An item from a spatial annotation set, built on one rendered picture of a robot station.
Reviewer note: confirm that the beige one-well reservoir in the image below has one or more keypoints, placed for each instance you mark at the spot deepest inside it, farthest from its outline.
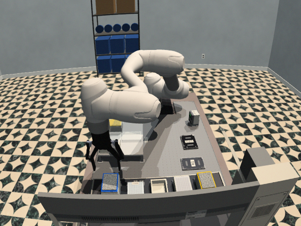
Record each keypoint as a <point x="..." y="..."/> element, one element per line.
<point x="158" y="186"/>

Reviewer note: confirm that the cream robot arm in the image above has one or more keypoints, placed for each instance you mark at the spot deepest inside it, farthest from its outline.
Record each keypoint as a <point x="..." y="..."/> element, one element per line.
<point x="141" y="103"/>

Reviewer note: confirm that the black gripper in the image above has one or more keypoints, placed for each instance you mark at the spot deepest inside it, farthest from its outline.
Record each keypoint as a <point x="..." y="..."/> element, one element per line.
<point x="103" y="142"/>

